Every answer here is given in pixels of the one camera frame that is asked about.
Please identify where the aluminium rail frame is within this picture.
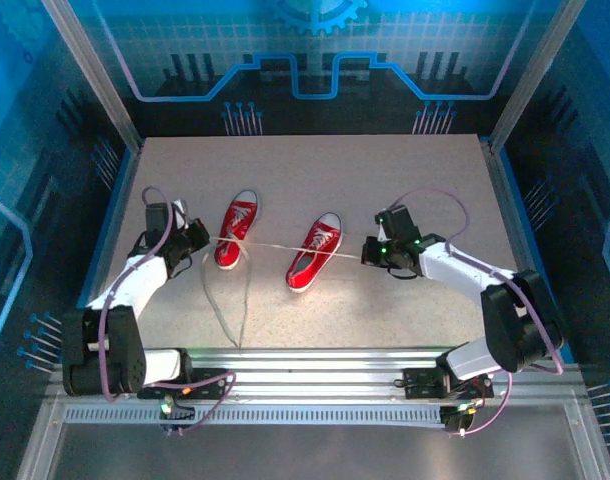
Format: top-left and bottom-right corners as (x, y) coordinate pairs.
(44, 346), (589, 407)

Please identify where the black controller module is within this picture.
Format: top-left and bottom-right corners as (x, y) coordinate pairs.
(440, 402), (479, 437)
(157, 394), (197, 437)

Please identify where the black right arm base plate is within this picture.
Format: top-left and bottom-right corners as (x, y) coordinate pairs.
(401, 366), (496, 401)

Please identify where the grey metal front panel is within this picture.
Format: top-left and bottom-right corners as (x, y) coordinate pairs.
(49, 424), (586, 480)

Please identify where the aluminium frame post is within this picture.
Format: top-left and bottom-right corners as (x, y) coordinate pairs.
(39, 0), (145, 154)
(487, 0), (589, 154)

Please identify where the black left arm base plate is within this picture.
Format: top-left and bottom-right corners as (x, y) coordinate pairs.
(136, 366), (230, 401)

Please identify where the slotted grey cable duct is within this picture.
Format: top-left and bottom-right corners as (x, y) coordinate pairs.
(63, 404), (451, 427)

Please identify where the aluminium table side rail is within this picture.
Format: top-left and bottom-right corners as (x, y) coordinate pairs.
(59, 147), (141, 364)
(479, 137), (576, 364)

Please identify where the red canvas sneaker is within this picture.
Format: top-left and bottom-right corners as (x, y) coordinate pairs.
(213, 188), (260, 271)
(285, 211), (343, 294)

